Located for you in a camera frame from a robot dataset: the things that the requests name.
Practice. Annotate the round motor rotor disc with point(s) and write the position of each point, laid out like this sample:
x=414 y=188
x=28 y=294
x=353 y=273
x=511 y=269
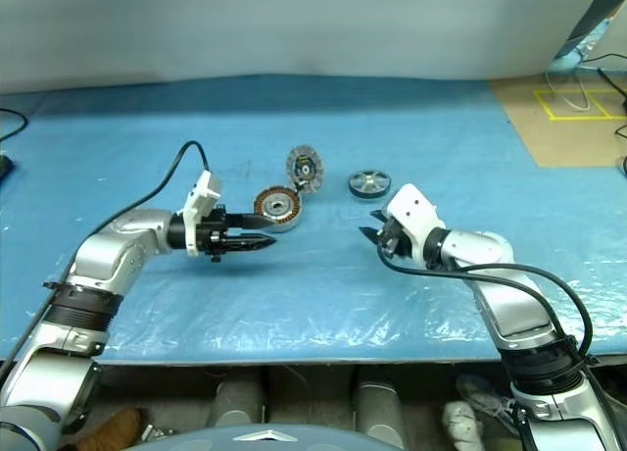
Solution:
x=306 y=169

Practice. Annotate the small silver metal part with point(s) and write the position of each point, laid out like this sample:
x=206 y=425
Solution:
x=368 y=182

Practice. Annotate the black flat device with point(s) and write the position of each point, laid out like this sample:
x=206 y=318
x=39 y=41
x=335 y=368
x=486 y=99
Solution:
x=5 y=166

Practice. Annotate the brown fuzzy object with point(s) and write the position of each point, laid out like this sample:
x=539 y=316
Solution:
x=115 y=429

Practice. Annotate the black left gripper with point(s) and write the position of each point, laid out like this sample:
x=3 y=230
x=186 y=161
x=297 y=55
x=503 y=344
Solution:
x=215 y=235

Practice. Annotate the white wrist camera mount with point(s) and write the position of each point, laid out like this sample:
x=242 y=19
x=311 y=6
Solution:
x=416 y=211
x=206 y=191

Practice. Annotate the white laced sneaker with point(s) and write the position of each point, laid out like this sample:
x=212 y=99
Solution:
x=482 y=397

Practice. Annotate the grey robot torso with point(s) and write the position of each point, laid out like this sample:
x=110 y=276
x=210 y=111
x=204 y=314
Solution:
x=196 y=441

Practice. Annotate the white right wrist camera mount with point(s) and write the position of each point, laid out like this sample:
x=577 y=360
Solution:
x=416 y=211

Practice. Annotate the silver metal bracket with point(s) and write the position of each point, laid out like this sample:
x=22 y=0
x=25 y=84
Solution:
x=157 y=430

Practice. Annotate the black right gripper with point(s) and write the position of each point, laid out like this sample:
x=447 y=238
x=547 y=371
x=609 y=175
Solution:
x=394 y=242

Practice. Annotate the grey robot leg cylinder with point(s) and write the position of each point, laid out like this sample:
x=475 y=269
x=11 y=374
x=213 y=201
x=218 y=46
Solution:
x=237 y=407
x=379 y=412

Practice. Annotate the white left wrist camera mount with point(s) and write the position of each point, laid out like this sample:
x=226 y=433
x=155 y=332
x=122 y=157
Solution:
x=206 y=191

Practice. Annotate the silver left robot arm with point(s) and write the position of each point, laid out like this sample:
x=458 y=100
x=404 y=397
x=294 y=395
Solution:
x=117 y=245

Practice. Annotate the grey leaning panel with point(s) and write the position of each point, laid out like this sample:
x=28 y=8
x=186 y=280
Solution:
x=585 y=17

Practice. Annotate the motor stator housing copper windings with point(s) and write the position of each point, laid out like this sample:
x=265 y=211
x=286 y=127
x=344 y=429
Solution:
x=267 y=201

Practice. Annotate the brown cardboard sheet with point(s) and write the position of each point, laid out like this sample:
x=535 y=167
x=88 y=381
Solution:
x=563 y=142

